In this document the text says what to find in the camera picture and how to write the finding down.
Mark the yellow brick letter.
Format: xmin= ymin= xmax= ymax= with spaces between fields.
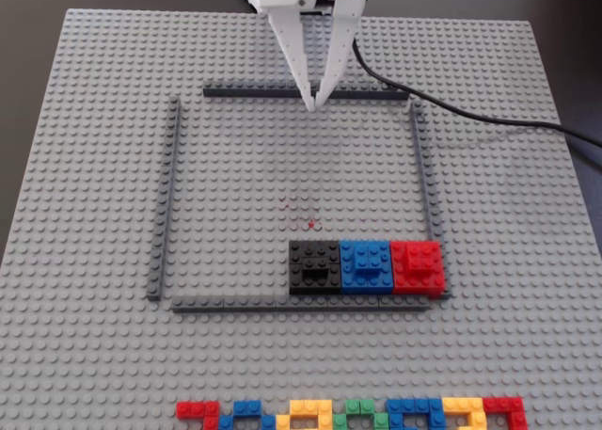
xmin=275 ymin=399 xmax=333 ymax=430
xmin=441 ymin=396 xmax=488 ymax=430

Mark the blue brick letter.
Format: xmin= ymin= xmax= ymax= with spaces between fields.
xmin=218 ymin=400 xmax=278 ymax=430
xmin=385 ymin=397 xmax=446 ymax=430

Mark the blue brick cube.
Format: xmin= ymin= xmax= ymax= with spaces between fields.
xmin=338 ymin=239 xmax=395 ymax=295

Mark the black cable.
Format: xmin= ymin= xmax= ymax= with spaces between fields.
xmin=351 ymin=39 xmax=602 ymax=172

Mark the black brick cube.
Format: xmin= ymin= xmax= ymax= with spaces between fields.
xmin=288 ymin=240 xmax=343 ymax=295

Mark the red brick cube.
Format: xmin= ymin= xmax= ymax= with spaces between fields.
xmin=388 ymin=240 xmax=446 ymax=299

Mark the grey studded baseplate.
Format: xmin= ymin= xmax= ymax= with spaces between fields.
xmin=0 ymin=8 xmax=602 ymax=430

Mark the green brick letter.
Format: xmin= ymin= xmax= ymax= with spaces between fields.
xmin=331 ymin=399 xmax=391 ymax=430

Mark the dark grey brick wall strip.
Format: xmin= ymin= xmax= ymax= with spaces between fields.
xmin=171 ymin=294 xmax=432 ymax=314
xmin=146 ymin=95 xmax=182 ymax=303
xmin=202 ymin=80 xmax=410 ymax=103
xmin=407 ymin=99 xmax=452 ymax=300

